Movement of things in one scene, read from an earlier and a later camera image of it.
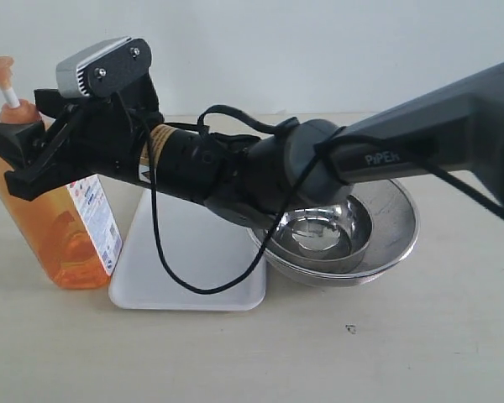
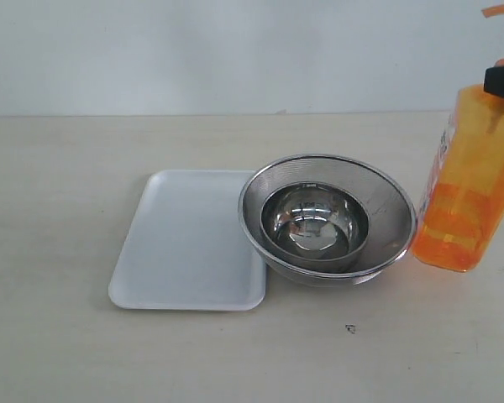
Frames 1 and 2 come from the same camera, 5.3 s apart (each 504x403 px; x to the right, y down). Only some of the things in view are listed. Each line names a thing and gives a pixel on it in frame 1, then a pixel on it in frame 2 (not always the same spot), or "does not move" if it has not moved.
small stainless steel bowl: [322, 240] does not move
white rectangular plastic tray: [202, 246] does not move
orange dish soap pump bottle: [66, 238] to [469, 211]
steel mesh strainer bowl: [395, 232] does not move
